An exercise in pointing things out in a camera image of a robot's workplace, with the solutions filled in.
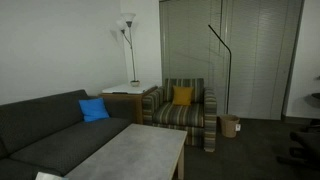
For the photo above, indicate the yellow cushion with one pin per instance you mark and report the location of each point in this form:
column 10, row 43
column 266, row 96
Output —
column 182, row 96

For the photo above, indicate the striped armchair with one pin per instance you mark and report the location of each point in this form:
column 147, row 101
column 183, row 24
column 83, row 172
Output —
column 181, row 115

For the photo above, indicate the blue cushion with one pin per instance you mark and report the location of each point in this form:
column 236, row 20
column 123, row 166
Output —
column 93, row 109

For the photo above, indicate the black arc floor lamp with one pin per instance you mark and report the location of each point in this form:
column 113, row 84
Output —
column 229, row 83

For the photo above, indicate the wicker waste basket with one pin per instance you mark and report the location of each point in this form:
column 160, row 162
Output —
column 228, row 126

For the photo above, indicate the grey window blinds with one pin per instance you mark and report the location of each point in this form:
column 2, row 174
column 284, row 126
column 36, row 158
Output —
column 253, row 60

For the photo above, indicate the dark grey fabric sofa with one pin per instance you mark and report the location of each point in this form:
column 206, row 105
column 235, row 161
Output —
column 50, row 133

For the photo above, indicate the black office chair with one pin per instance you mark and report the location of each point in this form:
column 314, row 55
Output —
column 306, row 143

